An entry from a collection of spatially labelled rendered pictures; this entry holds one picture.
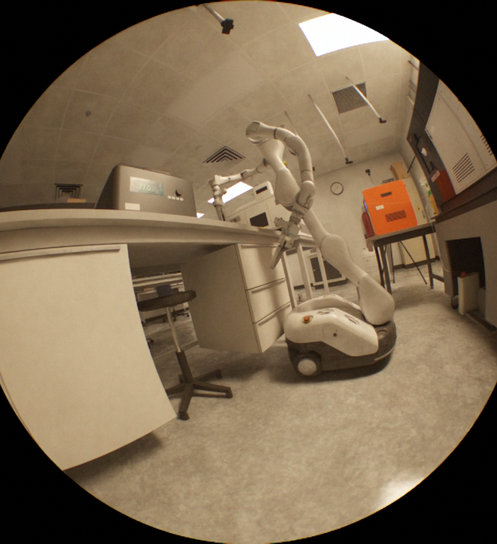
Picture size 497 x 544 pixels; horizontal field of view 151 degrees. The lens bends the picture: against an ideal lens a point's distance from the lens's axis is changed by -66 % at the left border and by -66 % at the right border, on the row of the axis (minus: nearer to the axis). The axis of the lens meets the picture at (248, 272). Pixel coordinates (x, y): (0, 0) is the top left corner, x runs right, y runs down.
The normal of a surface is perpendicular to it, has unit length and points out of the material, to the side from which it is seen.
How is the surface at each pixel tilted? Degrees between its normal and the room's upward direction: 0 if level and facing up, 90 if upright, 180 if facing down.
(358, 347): 90
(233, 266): 90
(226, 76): 180
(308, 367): 90
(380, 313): 90
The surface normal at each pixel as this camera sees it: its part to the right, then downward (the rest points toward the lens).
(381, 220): -0.56, 0.11
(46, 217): 0.79, -0.20
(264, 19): 0.22, 0.97
